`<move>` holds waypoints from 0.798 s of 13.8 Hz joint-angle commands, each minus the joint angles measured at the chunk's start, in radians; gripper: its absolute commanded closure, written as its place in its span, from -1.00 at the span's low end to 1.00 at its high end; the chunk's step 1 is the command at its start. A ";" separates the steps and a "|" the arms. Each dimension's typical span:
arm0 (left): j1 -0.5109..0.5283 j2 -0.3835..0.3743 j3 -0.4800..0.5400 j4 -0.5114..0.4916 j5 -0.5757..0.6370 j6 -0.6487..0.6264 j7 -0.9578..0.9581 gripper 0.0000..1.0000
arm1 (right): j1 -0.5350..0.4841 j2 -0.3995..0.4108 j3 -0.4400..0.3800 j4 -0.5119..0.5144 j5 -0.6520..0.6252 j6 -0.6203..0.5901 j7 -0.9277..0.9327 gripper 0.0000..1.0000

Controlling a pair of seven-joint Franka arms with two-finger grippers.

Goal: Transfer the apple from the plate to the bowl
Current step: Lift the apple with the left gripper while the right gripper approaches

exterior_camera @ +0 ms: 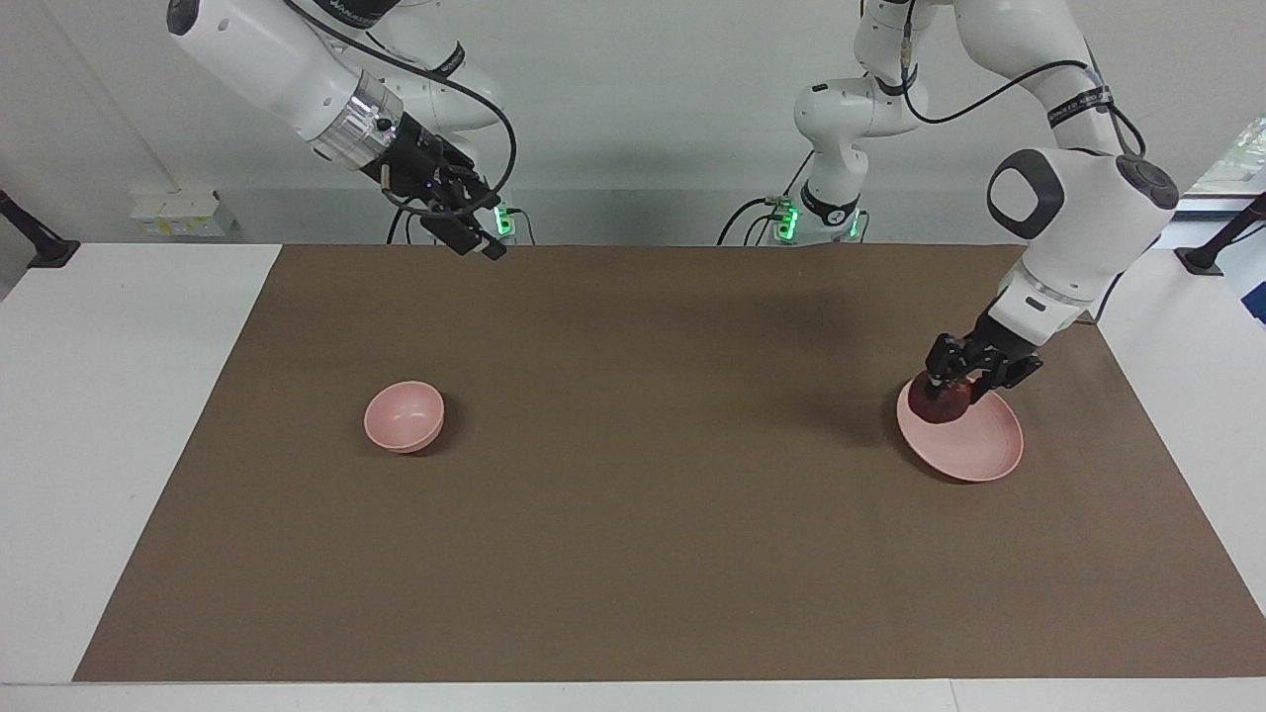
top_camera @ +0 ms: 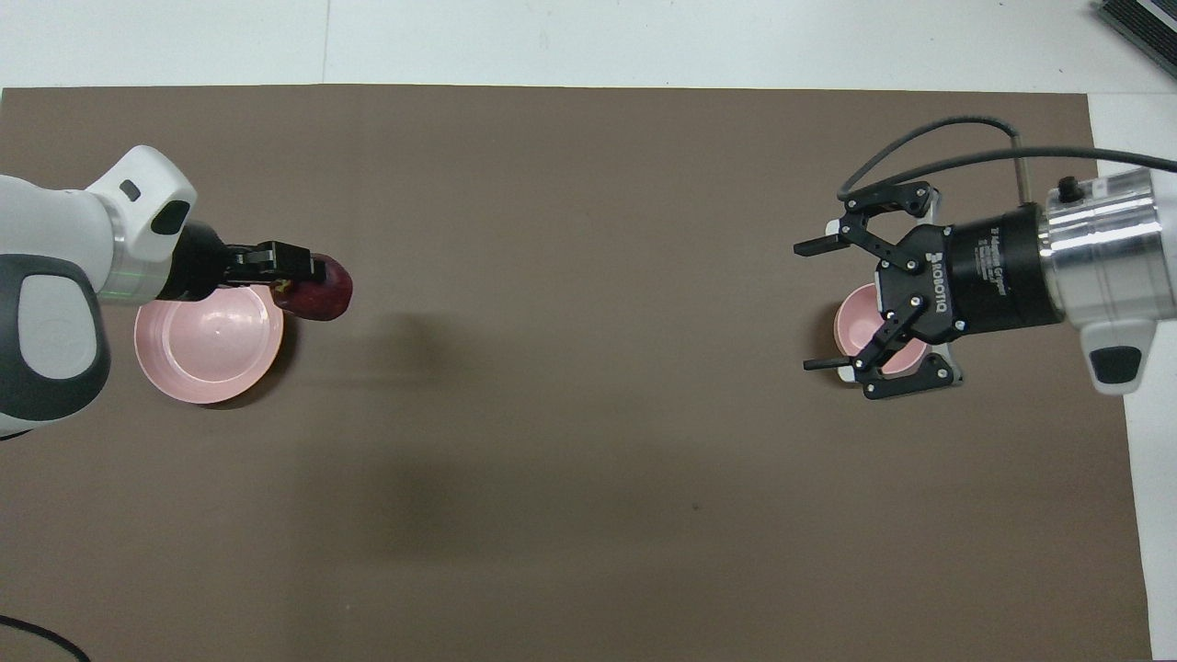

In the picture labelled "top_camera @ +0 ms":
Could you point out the dark red apple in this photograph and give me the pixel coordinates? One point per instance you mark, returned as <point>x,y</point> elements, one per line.
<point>326,294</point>

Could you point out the pink bowl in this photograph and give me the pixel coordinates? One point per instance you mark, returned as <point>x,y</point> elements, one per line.
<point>858,324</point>

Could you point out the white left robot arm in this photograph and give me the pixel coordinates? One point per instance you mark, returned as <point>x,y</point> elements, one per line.
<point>55,230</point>

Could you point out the dark ribbed panel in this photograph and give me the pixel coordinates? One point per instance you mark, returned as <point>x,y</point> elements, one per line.
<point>1149,18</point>

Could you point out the pink plate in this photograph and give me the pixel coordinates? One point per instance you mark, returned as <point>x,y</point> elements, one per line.
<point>211,349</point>

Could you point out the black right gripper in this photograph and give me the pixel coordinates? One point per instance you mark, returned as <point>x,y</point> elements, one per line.
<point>993,271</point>

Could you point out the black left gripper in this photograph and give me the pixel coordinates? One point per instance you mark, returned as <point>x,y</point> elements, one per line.
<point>202,262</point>

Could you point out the brown table mat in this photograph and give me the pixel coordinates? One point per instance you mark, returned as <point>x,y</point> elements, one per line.
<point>588,460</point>

